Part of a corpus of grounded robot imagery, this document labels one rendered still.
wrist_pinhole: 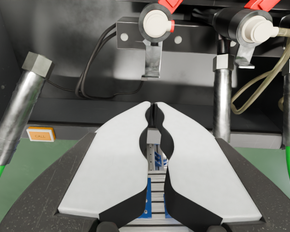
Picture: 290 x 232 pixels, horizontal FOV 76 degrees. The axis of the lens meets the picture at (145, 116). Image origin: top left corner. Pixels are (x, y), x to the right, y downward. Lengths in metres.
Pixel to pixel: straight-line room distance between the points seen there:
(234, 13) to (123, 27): 0.15
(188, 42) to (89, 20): 0.24
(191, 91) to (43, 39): 0.37
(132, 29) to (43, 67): 0.15
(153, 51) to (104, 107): 0.33
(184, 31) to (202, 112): 0.25
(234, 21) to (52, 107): 0.43
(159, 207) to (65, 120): 0.50
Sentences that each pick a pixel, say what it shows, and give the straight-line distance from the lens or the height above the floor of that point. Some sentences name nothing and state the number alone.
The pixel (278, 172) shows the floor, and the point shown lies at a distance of 2.34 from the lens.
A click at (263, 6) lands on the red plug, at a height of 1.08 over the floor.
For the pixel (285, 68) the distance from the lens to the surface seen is 0.27.
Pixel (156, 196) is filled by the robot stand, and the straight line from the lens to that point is 0.81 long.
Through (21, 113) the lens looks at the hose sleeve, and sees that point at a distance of 0.18.
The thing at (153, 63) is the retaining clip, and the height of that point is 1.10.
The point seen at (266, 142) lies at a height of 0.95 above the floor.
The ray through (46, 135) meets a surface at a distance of 0.45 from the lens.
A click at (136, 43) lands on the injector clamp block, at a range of 0.29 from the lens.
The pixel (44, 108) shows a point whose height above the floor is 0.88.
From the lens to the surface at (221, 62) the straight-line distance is 0.22.
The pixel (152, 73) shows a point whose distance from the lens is 0.17.
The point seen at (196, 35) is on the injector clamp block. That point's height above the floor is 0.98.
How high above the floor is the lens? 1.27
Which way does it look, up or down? 58 degrees down
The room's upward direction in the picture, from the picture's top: 179 degrees counter-clockwise
